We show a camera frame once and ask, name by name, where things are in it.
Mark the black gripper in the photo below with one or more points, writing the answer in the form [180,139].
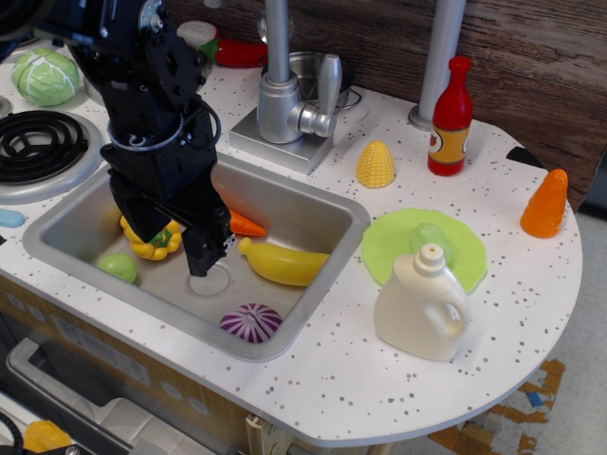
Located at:
[153,185]

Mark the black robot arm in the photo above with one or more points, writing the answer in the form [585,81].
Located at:
[147,76]

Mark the yellow toy squash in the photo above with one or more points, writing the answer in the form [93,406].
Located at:
[166,242]

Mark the orange toy carrot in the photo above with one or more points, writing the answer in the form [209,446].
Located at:
[240,224]

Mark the green toy lime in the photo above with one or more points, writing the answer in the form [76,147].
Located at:
[119,265]

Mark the stainless steel sink basin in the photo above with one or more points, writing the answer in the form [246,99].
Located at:
[195,287]

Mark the purple toy onion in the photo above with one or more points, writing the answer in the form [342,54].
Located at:
[253,322]

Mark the yellow toy banana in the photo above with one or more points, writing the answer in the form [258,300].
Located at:
[281,264]

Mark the black toy stove burner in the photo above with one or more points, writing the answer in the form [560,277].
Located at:
[45,153]

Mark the silver toy faucet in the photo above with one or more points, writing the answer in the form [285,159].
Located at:
[284,129]

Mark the red toy chili pepper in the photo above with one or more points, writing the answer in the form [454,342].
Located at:
[233,53]

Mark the green toy cabbage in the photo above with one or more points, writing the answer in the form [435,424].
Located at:
[45,77]

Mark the yellow toy corn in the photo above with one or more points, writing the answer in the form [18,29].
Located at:
[375,168]

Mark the silver metal pot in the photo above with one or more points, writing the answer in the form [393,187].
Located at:
[307,66]

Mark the green toy plate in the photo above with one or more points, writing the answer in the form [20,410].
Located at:
[388,237]

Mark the cream toy detergent jug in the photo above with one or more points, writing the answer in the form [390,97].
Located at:
[422,309]

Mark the red toy ketchup bottle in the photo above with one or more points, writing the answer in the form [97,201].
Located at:
[451,121]

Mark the grey vertical pole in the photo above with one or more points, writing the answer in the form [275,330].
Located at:
[446,27]

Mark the orange toy carrot cone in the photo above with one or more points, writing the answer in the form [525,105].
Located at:
[544,212]

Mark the toy oven door handle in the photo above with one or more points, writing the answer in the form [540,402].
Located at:
[71,399]

